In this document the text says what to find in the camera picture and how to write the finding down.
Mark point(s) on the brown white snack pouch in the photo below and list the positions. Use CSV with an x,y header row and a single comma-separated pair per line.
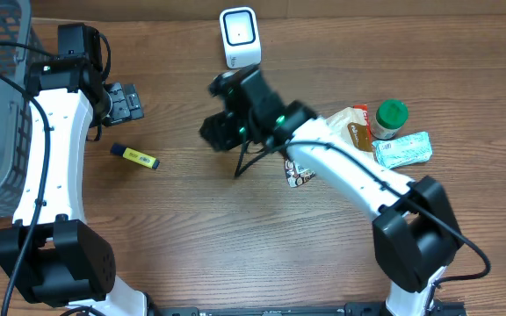
x,y
350,125

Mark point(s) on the yellow glue stick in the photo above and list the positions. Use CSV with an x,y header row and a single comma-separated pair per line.
x,y
134,156

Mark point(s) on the red white snack bar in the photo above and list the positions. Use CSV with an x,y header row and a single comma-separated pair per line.
x,y
364,109

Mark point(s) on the grey tape roll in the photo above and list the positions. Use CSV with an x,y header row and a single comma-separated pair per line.
x,y
389,118

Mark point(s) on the teal white tissue pack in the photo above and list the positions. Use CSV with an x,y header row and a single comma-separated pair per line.
x,y
406,150

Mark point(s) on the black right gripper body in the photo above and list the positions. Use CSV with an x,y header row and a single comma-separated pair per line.
x,y
219,130

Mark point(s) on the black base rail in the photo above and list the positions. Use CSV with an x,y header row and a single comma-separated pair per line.
x,y
279,311

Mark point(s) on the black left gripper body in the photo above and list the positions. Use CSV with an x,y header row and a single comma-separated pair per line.
x,y
124,104

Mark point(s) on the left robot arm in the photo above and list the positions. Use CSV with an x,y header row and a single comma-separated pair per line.
x,y
50,254

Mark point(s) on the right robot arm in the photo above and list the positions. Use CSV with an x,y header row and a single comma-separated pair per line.
x,y
414,229

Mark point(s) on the white barcode scanner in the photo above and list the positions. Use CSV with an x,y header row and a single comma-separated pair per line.
x,y
240,37

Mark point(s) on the grey plastic mesh basket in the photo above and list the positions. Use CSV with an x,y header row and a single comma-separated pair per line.
x,y
16,123

